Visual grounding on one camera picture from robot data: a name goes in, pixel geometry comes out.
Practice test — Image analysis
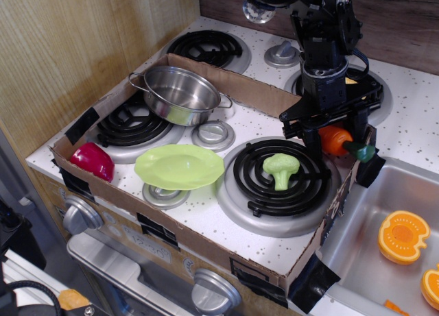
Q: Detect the orange toy carrot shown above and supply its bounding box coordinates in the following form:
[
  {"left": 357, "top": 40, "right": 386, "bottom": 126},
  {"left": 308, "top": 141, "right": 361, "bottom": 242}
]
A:
[{"left": 318, "top": 125, "right": 375, "bottom": 162}]

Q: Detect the stainless steel sink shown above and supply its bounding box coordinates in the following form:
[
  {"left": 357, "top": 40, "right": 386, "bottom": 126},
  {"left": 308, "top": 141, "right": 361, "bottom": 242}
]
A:
[{"left": 320, "top": 158, "right": 438, "bottom": 315}]

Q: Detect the silver front stove knob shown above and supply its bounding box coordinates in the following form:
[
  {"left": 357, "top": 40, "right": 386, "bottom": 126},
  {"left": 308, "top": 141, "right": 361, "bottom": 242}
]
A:
[{"left": 142, "top": 184, "right": 190, "bottom": 210}]

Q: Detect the silver stove knob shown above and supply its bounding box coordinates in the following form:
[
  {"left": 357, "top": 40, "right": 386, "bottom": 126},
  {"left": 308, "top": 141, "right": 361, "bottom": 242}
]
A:
[
  {"left": 191, "top": 121, "right": 235, "bottom": 152},
  {"left": 142, "top": 184, "right": 190, "bottom": 210},
  {"left": 264, "top": 41, "right": 300, "bottom": 69}
]

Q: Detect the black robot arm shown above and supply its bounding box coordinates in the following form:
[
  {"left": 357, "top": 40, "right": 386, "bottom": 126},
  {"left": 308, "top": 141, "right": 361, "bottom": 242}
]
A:
[{"left": 243, "top": 0, "right": 381, "bottom": 162}]

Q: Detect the small orange piece in sink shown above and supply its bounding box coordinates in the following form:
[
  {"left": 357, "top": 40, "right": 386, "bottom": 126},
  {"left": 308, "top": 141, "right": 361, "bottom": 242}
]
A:
[{"left": 384, "top": 300, "right": 410, "bottom": 316}]

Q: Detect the large orange fruit half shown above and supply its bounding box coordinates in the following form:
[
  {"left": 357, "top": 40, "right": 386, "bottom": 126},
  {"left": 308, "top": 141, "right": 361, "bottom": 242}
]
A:
[{"left": 377, "top": 210, "right": 431, "bottom": 265}]

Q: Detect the hanging metal strainer ladle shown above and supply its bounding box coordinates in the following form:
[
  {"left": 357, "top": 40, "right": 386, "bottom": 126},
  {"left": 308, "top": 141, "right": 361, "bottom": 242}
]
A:
[{"left": 242, "top": 1, "right": 276, "bottom": 24}]

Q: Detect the brown cardboard fence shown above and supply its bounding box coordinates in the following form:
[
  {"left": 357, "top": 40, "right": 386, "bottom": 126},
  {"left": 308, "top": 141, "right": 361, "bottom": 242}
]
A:
[{"left": 50, "top": 53, "right": 386, "bottom": 314}]

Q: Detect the yellow toy corn cob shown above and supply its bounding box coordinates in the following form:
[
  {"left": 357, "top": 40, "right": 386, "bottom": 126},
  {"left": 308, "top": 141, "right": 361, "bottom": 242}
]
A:
[{"left": 345, "top": 77, "right": 357, "bottom": 85}]

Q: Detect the silver oven door handle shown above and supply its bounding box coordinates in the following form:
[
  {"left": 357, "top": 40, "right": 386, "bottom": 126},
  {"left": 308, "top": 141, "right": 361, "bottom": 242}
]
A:
[{"left": 67, "top": 233, "right": 200, "bottom": 315}]

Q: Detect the green toy broccoli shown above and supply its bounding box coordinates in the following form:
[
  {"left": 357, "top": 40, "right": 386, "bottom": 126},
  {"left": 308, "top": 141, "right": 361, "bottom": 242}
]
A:
[{"left": 263, "top": 153, "right": 300, "bottom": 191}]

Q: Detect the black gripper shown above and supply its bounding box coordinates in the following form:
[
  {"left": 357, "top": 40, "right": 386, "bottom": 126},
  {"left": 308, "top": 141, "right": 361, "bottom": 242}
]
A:
[{"left": 279, "top": 60, "right": 381, "bottom": 160}]

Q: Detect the stainless steel pot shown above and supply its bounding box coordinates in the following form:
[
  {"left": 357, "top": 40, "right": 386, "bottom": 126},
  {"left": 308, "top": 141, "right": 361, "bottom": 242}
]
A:
[{"left": 128, "top": 66, "right": 233, "bottom": 127}]

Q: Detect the right silver oven knob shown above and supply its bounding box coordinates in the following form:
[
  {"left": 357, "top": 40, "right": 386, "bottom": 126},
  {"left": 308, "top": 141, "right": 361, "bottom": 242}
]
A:
[{"left": 191, "top": 268, "right": 242, "bottom": 315}]

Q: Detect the front right black burner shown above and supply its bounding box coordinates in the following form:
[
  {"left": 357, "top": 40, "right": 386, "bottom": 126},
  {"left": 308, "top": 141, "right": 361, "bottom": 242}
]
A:
[{"left": 216, "top": 137, "right": 341, "bottom": 238}]

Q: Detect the light green plastic plate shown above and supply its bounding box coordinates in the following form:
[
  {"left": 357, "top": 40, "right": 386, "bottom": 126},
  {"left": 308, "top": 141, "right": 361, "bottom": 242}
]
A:
[{"left": 134, "top": 144, "right": 225, "bottom": 191}]

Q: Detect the orange object bottom left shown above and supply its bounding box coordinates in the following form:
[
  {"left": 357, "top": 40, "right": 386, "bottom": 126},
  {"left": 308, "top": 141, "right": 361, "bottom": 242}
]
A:
[{"left": 58, "top": 289, "right": 90, "bottom": 311}]

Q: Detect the left silver oven knob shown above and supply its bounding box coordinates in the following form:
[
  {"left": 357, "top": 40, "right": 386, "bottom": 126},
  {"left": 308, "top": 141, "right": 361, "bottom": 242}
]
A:
[{"left": 62, "top": 195, "right": 104, "bottom": 235}]

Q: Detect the back right black burner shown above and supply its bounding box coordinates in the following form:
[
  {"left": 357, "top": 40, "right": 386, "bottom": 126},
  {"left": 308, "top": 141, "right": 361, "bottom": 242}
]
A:
[{"left": 284, "top": 71, "right": 393, "bottom": 125}]

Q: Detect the small orange fruit half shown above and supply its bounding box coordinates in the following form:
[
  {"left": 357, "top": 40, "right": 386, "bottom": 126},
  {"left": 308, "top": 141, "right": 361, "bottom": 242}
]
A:
[{"left": 420, "top": 265, "right": 439, "bottom": 310}]

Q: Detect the silver middle stove knob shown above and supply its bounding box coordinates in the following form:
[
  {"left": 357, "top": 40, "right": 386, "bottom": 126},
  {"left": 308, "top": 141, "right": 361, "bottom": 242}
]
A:
[{"left": 191, "top": 121, "right": 235, "bottom": 152}]

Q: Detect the silver back stove knob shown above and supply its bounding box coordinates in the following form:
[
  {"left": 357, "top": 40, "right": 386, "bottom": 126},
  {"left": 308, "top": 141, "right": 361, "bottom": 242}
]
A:
[{"left": 264, "top": 41, "right": 300, "bottom": 69}]

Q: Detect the black cable bottom left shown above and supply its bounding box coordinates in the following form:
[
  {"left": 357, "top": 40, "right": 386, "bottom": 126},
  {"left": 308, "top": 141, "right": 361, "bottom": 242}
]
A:
[{"left": 6, "top": 280, "right": 62, "bottom": 316}]

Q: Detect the red toy bell pepper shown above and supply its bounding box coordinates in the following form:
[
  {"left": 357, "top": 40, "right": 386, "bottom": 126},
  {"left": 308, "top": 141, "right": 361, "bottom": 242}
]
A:
[{"left": 69, "top": 142, "right": 115, "bottom": 182}]

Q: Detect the silver oven knob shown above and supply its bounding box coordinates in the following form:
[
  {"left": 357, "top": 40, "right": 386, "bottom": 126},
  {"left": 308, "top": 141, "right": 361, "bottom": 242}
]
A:
[
  {"left": 191, "top": 268, "right": 242, "bottom": 315},
  {"left": 62, "top": 195, "right": 104, "bottom": 235}
]

